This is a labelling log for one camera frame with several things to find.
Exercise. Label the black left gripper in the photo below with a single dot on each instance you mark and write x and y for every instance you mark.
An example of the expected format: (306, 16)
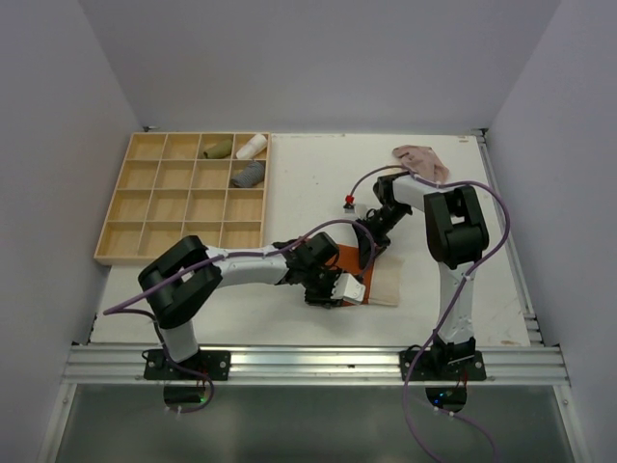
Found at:
(324, 299)

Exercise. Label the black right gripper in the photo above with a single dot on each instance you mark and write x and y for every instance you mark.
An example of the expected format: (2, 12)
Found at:
(364, 242)

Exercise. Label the orange and cream underwear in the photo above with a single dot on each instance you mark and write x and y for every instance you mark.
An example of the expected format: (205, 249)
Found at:
(381, 282)

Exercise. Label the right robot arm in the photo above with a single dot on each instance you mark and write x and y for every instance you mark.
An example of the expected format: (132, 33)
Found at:
(456, 236)

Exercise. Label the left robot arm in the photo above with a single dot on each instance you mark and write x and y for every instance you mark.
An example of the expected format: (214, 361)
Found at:
(185, 276)

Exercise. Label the pink underwear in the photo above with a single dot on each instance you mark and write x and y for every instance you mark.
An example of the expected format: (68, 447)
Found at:
(422, 160)

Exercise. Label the grey rolled underwear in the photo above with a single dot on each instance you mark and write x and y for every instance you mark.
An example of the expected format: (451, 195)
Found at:
(250, 176)

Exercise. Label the white rolled underwear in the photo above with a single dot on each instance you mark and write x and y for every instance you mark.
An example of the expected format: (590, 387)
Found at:
(253, 147)

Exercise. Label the olive rolled underwear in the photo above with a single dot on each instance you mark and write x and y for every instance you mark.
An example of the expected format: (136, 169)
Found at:
(219, 150)

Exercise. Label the wooden compartment tray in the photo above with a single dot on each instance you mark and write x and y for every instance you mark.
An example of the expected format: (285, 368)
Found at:
(166, 190)

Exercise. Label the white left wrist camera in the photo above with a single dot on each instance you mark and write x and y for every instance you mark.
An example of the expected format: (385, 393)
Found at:
(348, 289)

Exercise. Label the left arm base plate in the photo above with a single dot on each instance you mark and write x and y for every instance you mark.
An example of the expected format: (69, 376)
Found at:
(213, 363)

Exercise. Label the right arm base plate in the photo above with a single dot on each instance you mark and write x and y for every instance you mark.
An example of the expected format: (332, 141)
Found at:
(429, 369)

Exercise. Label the aluminium mounting rail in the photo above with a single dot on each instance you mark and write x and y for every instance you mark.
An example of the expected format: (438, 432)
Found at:
(127, 364)

